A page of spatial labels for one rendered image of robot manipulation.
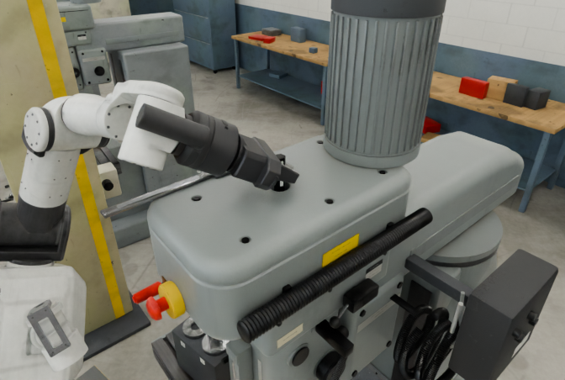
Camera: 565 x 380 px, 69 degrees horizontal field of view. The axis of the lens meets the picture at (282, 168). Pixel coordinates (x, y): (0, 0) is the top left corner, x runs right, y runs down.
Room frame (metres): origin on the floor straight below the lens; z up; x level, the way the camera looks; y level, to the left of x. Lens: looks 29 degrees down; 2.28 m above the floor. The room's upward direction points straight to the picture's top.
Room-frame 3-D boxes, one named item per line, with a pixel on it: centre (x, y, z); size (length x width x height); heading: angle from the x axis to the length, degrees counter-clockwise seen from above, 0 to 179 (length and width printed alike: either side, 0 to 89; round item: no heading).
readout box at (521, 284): (0.57, -0.44, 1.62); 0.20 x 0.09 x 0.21; 130
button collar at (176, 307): (0.49, 0.18, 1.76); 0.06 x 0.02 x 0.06; 40
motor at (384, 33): (0.80, -0.19, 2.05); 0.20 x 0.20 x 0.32
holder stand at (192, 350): (0.94, 0.26, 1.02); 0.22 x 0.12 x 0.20; 50
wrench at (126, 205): (0.62, 0.20, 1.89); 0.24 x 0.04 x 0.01; 131
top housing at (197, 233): (0.65, -0.01, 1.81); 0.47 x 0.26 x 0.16; 130
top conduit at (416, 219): (0.55, -0.11, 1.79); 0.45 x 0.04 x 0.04; 130
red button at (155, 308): (0.48, 0.20, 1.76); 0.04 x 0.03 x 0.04; 40
